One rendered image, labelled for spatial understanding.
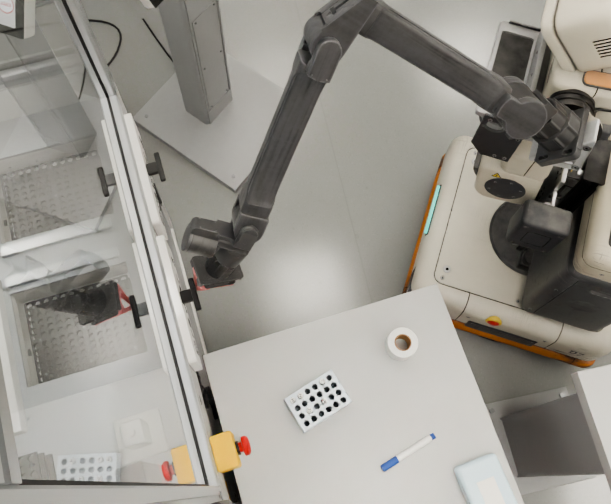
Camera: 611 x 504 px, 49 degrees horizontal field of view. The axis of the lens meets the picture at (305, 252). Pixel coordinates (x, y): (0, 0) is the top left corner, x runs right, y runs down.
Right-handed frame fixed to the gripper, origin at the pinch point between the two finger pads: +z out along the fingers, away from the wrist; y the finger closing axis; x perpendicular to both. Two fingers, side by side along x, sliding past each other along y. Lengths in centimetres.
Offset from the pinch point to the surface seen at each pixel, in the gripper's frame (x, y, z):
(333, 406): 33.5, -19.8, -1.1
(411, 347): 27.6, -38.5, -11.3
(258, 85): -98, -78, 54
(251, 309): -14, -51, 72
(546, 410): 52, -90, 5
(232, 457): 36.7, 6.1, -0.1
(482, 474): 58, -41, -13
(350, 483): 50, -20, 3
